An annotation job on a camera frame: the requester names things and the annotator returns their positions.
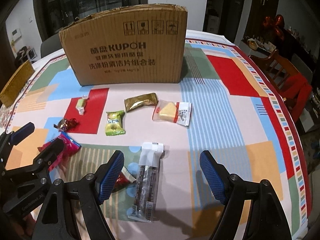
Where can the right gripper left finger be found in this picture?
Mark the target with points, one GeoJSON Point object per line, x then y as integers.
{"type": "Point", "coordinates": [57, 219]}

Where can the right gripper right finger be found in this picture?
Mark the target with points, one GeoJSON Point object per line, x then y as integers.
{"type": "Point", "coordinates": [266, 218]}

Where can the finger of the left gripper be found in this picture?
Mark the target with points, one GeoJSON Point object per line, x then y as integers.
{"type": "Point", "coordinates": [40, 166]}
{"type": "Point", "coordinates": [8, 140]}

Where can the pink blue snack packet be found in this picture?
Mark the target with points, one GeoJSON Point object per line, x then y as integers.
{"type": "Point", "coordinates": [71, 147]}

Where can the red foil candy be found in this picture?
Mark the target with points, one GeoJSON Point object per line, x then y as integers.
{"type": "Point", "coordinates": [66, 124]}

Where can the red white snack packet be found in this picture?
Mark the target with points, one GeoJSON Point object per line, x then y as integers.
{"type": "Point", "coordinates": [124, 179]}

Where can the pale green candy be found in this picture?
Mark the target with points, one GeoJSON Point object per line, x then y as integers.
{"type": "Point", "coordinates": [81, 104]}

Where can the green candy packet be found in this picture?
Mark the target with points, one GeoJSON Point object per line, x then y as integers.
{"type": "Point", "coordinates": [114, 124]}

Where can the gold foil packet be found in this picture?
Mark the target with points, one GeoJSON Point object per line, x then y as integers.
{"type": "Point", "coordinates": [140, 101]}

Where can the clear cheese cake packet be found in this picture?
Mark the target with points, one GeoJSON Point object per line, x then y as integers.
{"type": "Point", "coordinates": [175, 112]}

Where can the woven wicker tissue box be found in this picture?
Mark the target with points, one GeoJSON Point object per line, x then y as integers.
{"type": "Point", "coordinates": [15, 84]}

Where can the white shoe rack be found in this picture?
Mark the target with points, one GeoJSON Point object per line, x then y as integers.
{"type": "Point", "coordinates": [25, 54]}

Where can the grey dining chair left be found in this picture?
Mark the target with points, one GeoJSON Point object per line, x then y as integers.
{"type": "Point", "coordinates": [50, 45]}

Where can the colourful patterned tablecloth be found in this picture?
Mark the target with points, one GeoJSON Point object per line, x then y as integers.
{"type": "Point", "coordinates": [236, 115]}

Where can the red wooden chair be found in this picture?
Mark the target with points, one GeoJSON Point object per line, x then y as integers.
{"type": "Point", "coordinates": [291, 84]}

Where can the brown cardboard box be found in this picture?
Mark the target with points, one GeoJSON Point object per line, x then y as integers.
{"type": "Point", "coordinates": [137, 44]}

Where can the white low cabinet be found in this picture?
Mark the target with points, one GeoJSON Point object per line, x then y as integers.
{"type": "Point", "coordinates": [251, 47]}

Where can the red balloon decoration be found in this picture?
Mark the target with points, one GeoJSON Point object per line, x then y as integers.
{"type": "Point", "coordinates": [275, 26]}

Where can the white wall intercom panel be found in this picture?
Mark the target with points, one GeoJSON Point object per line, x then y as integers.
{"type": "Point", "coordinates": [16, 34]}

